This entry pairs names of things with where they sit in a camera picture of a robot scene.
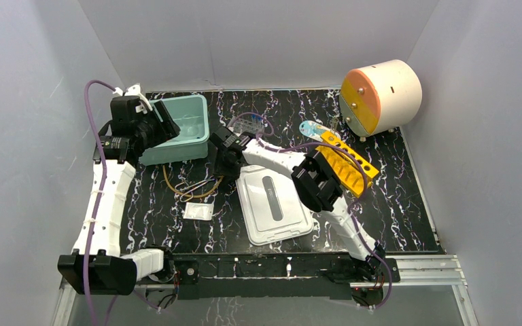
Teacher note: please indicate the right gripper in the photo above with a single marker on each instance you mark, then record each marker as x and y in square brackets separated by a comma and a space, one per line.
[218, 168]

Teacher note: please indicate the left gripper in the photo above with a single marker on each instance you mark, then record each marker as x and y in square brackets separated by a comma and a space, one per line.
[164, 123]

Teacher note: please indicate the clear glass petri dish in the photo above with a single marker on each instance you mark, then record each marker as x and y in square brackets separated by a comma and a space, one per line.
[192, 126]

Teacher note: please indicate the clear plastic well plate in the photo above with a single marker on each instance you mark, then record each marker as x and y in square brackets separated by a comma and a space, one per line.
[242, 124]

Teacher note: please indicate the clear test tube blue cap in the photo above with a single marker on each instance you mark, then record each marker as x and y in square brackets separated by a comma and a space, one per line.
[256, 120]

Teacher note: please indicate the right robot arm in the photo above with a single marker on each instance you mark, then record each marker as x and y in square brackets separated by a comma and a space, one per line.
[318, 177]

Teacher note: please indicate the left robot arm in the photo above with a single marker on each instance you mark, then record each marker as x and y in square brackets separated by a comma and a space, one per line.
[95, 265]

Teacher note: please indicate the teal plastic bin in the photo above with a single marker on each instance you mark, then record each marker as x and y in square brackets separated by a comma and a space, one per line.
[190, 114]

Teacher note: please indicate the metal crucible tongs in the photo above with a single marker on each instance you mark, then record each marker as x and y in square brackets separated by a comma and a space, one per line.
[197, 191]

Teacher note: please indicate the small white plastic bag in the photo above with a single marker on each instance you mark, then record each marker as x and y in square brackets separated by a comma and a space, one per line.
[198, 211]

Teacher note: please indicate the white plastic box lid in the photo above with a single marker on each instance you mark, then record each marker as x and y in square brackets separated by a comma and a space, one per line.
[271, 208]

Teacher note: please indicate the blue packaged item card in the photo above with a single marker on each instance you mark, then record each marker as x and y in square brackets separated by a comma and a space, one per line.
[314, 130]

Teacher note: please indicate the yellow test tube rack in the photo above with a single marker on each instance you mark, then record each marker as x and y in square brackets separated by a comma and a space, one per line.
[354, 172]

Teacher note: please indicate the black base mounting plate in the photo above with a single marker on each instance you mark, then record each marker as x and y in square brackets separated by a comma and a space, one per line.
[364, 293]

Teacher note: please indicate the cylindrical drawer cabinet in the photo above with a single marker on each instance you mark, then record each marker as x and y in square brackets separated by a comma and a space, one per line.
[380, 97]

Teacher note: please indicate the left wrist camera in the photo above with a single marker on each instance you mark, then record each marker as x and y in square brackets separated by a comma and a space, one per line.
[135, 94]

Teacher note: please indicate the aluminium frame rail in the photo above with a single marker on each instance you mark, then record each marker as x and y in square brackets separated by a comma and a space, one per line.
[427, 270]

